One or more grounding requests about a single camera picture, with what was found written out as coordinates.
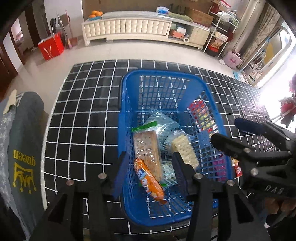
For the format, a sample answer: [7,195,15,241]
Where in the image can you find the red artificial flowers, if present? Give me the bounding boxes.
[280,75,296,128]

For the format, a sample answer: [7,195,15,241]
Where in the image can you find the grey queen print garment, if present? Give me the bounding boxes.
[1,91,44,240]

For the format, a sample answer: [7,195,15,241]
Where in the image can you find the red gift bag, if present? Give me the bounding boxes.
[38,32,65,61]

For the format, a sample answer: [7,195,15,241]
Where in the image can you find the black white grid tablecloth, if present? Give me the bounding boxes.
[40,59,278,235]

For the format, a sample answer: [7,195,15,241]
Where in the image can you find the orange snack bar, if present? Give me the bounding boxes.
[133,157,167,204]

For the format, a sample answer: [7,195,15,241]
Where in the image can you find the blue plastic basket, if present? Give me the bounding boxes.
[118,70,232,227]

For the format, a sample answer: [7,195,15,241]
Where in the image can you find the red yellow snack pouch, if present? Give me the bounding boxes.
[189,99,219,137]

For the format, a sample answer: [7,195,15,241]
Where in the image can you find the purple snack packet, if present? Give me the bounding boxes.
[212,154,227,182]

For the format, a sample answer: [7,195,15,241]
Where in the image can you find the clear blue pastry bag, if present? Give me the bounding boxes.
[144,109,180,144]

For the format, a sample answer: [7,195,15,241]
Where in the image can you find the patterned curtain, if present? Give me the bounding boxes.
[237,1,283,68]

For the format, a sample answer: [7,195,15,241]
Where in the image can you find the blue tissue box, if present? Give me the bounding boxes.
[156,6,169,15]

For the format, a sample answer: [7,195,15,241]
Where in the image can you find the green folded cloth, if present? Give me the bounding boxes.
[168,11,193,22]

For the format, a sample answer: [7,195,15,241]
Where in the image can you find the white tufted tv cabinet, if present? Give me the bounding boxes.
[81,11,210,49]

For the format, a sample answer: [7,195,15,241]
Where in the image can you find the oranges on blue plate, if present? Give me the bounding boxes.
[88,11,103,21]

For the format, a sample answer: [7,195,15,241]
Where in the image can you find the cardboard box on cabinet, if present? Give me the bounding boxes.
[185,8,214,27]

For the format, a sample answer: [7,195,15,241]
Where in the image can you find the pink tote bag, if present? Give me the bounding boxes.
[222,51,242,69]

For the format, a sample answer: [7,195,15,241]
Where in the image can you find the green cracker pack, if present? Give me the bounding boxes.
[132,121,163,181]

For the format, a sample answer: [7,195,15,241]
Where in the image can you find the white metal shelf rack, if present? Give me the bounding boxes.
[203,1,239,58]

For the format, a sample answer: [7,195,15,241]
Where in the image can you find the small red snack packet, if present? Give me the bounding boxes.
[231,158,242,177]

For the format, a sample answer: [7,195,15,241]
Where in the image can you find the clear cracker pack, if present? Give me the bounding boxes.
[171,135,199,170]

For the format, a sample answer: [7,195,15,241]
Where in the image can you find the person's hand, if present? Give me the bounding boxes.
[265,197,296,214]

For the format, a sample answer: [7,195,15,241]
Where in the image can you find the clear bag with bun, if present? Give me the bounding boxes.
[160,130,194,190]

